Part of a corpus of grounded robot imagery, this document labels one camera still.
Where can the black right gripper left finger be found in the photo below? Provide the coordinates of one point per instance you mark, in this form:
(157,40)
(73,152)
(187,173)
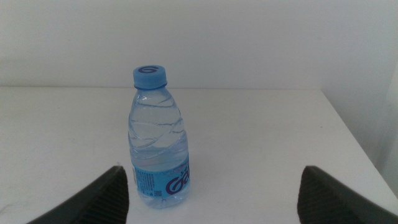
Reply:
(102,199)

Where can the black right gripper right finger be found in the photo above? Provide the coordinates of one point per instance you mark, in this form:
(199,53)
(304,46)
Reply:
(326,202)

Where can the clear water bottle blue cap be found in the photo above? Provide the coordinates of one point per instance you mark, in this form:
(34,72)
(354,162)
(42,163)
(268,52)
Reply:
(158,149)

